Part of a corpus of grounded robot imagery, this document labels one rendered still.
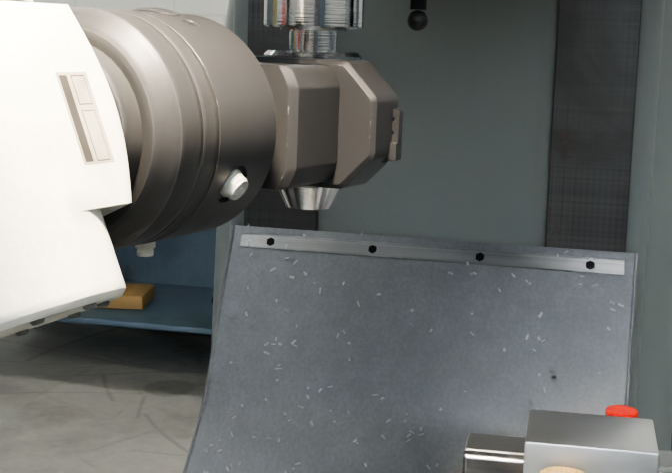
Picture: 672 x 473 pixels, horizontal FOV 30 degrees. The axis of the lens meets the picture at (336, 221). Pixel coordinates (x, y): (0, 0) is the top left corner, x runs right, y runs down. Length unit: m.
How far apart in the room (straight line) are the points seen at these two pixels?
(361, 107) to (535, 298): 0.45
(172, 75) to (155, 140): 0.02
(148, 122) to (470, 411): 0.55
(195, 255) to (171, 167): 4.73
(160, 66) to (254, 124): 0.05
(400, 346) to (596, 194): 0.19
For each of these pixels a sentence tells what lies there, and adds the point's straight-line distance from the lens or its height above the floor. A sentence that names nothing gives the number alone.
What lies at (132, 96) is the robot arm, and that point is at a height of 1.26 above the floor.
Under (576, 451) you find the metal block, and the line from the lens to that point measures 0.59.
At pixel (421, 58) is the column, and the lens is 0.97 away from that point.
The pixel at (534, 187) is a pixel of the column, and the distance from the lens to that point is 0.97.
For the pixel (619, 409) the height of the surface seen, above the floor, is 1.10.
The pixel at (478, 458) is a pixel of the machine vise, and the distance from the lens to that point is 0.65.
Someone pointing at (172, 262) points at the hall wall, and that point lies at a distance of 5.20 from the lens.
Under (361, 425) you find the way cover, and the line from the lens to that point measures 0.95.
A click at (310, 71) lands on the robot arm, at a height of 1.26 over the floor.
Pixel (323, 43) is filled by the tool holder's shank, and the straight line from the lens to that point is 0.59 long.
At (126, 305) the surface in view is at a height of 0.25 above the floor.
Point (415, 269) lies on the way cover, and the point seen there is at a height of 1.10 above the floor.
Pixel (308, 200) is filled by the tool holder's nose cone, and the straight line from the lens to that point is 0.60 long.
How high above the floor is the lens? 1.28
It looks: 9 degrees down
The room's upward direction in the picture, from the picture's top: 2 degrees clockwise
